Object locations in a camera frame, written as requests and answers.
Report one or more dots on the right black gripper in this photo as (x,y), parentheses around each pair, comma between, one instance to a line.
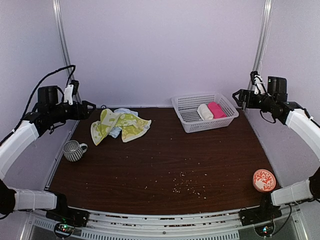
(243,92)

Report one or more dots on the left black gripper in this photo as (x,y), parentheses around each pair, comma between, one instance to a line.
(83,107)

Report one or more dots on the green patterned towel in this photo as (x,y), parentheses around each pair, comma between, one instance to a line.
(132,127)

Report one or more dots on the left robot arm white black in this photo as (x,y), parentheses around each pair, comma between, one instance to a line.
(48,114)

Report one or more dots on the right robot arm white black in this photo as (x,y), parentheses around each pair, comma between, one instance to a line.
(273,99)

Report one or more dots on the rolled pink towel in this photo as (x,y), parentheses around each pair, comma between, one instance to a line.
(216,110)

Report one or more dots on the rolled white towel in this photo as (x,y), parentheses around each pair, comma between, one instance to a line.
(205,113)

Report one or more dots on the white plastic basket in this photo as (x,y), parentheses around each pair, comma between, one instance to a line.
(186,110)

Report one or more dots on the striped ceramic mug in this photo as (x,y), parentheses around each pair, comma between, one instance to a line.
(73,151)

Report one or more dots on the red patterned bowl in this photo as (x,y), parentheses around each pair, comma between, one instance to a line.
(264,181)

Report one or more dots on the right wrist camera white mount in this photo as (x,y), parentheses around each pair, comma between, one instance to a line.
(257,83)

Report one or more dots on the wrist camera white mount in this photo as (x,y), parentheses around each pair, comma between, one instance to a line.
(257,83)
(70,90)

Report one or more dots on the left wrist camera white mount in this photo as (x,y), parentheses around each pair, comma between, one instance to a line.
(70,90)

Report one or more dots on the right aluminium frame post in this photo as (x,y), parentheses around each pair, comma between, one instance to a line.
(263,35)

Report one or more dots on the aluminium frame post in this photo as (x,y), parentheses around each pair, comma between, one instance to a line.
(61,32)
(263,35)

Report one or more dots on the left aluminium frame post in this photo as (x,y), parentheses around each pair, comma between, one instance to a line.
(61,32)

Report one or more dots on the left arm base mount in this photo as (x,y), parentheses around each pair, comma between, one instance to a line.
(68,215)

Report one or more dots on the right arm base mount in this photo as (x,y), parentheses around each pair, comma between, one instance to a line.
(265,212)

